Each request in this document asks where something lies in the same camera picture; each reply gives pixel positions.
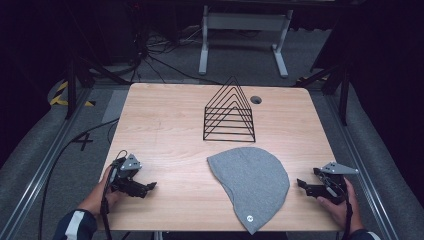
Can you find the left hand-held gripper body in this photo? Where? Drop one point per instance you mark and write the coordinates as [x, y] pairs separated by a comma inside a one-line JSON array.
[[126, 173]]

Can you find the grey metal desk frame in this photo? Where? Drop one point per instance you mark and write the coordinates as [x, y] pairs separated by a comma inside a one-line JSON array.
[[245, 40]]

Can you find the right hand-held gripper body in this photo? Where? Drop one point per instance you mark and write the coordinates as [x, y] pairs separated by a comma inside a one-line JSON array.
[[330, 183]]

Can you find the person's left hand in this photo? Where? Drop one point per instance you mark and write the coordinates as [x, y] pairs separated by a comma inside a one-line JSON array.
[[103, 191]]

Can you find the grey knit beanie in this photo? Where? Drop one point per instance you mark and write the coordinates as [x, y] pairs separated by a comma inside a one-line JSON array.
[[255, 184]]

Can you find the person's right hand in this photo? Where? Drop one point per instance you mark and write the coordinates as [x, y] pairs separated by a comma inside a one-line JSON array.
[[343, 208]]

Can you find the black tripod stand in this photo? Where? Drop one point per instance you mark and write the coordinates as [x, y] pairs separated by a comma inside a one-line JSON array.
[[333, 83], [85, 71]]

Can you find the wooden table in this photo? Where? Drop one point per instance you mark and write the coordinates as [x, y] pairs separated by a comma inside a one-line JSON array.
[[166, 133]]

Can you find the yellow black floor tape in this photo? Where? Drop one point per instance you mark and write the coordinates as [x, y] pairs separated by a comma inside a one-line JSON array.
[[68, 96]]

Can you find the aluminium floor rail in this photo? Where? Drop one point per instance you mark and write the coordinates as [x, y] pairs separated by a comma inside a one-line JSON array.
[[360, 156], [40, 166]]

